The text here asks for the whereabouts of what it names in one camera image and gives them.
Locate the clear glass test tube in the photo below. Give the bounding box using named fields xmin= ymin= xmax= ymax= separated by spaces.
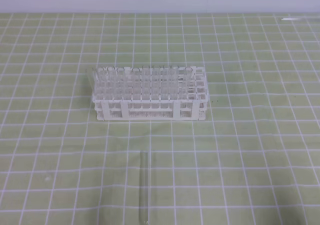
xmin=138 ymin=150 xmax=151 ymax=225

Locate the white test tube rack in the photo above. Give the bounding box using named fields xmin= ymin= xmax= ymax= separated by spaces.
xmin=86 ymin=65 xmax=209 ymax=121

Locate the clear tube at rack right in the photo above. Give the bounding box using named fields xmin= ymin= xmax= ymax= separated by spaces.
xmin=183 ymin=66 xmax=193 ymax=99

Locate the green checked tablecloth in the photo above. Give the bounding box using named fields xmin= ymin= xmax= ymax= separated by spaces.
xmin=0 ymin=13 xmax=320 ymax=225

